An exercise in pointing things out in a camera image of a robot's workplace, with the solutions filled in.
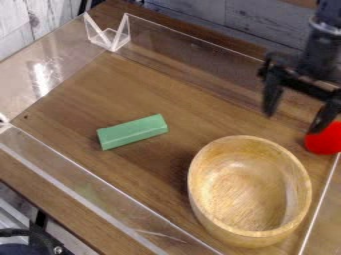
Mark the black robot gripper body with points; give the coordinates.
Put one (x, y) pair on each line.
(280, 65)

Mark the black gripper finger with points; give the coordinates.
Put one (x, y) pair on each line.
(271, 94)
(325, 116)

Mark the red fuzzy ball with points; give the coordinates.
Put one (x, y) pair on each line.
(325, 143)

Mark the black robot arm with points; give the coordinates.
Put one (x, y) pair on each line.
(311, 73)

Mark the wooden bowl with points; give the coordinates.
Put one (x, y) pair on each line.
(248, 191)

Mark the clear acrylic tray walls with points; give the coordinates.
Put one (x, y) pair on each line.
(108, 69)

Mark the green rectangular block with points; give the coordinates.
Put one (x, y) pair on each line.
(132, 131)

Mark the black metal bracket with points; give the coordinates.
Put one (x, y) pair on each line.
(42, 241)

